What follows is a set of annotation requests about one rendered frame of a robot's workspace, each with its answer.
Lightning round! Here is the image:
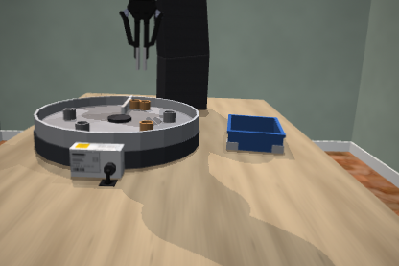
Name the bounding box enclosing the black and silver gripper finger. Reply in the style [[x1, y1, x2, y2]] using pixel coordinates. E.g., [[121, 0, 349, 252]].
[[143, 8, 164, 71], [119, 8, 140, 70]]

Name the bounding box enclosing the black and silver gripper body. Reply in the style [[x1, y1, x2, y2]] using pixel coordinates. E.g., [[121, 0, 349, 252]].
[[128, 0, 157, 20]]

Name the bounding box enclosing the bronze bushing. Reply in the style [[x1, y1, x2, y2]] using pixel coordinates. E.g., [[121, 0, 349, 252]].
[[140, 100, 151, 110], [140, 120, 153, 132], [130, 99, 141, 109]]

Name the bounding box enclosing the blue open crate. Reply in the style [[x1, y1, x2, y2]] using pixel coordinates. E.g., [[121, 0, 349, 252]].
[[226, 114, 286, 154]]

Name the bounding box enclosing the dark grey metal bushing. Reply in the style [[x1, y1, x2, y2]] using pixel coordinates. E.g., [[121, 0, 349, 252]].
[[63, 108, 76, 120], [163, 110, 176, 123], [75, 121, 90, 132]]

